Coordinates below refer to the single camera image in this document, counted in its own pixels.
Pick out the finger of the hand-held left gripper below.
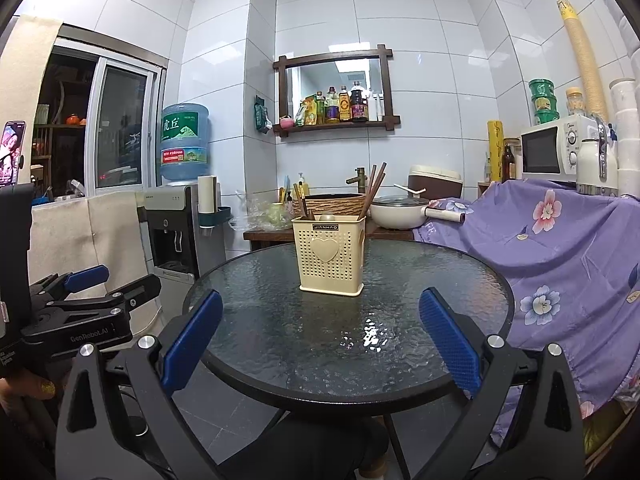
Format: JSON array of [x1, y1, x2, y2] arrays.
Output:
[[30, 265, 111, 306], [47, 274, 163, 321]]

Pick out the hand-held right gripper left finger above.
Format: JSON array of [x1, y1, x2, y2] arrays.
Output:
[[55, 289, 224, 480]]

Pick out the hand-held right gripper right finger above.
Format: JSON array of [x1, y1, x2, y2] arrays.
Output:
[[419, 287, 586, 480]]

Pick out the beige perforated utensil holder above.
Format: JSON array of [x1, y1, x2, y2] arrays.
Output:
[[291, 215, 368, 297]]

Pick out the person's left hand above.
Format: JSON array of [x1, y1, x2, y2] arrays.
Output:
[[0, 375, 57, 413]]

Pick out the beige cloth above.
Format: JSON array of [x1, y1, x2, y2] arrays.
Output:
[[27, 190, 161, 341]]

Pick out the grey water dispenser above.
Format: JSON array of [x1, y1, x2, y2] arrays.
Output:
[[135, 184, 226, 281]]

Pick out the teal plastic holder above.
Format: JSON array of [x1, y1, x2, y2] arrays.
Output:
[[197, 205, 233, 231]]

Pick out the white cup dispenser tube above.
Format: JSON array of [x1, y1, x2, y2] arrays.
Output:
[[196, 175, 219, 213]]

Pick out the purple floral cloth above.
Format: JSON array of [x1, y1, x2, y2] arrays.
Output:
[[412, 177, 640, 406]]

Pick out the wooden counter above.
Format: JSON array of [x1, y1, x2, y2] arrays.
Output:
[[243, 225, 416, 253]]

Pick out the clear plastic bags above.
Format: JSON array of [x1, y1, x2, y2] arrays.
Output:
[[230, 192, 293, 233]]

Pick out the cream pan with lid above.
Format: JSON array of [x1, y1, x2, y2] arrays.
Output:
[[370, 195, 467, 231]]

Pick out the smartphone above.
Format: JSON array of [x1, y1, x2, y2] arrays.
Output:
[[0, 119, 27, 187]]

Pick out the dark wooden shelf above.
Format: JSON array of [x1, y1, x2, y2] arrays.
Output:
[[30, 60, 101, 196]]

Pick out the blue water bottle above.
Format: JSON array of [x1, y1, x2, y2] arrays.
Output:
[[159, 102, 210, 186]]

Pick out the white-framed sliding window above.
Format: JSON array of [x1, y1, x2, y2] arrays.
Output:
[[55, 25, 168, 198]]

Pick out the brown cream rice cooker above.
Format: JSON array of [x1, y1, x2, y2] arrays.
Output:
[[407, 165, 463, 201]]

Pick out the woven wash basin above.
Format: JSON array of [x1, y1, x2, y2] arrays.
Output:
[[292, 192, 368, 218]]

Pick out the yellow bag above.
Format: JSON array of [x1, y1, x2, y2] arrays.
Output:
[[582, 395, 633, 461]]

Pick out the brass faucet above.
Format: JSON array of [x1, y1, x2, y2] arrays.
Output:
[[346, 167, 368, 195]]

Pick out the yellow roll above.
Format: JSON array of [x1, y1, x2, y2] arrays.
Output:
[[486, 119, 505, 183]]

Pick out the green packet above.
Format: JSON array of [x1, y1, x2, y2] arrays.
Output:
[[254, 95, 273, 135]]

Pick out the white microwave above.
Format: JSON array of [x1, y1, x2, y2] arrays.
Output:
[[520, 115, 608, 183]]

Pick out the beige curtain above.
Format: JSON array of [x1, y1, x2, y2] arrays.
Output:
[[0, 15, 63, 116]]

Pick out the white kettle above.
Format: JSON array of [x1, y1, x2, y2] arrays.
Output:
[[575, 115, 621, 196]]

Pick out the yellow snack packet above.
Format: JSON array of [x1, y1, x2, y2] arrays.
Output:
[[295, 94, 321, 127]]

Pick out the dark soy sauce bottle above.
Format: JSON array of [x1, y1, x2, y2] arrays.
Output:
[[349, 81, 370, 123]]

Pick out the glass jar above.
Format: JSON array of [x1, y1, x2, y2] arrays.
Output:
[[565, 87, 587, 117]]

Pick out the stack of white cups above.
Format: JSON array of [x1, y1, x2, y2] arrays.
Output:
[[607, 77, 640, 201]]

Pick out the wooden-framed mirror shelf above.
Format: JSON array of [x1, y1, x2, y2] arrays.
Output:
[[272, 45, 401, 138]]

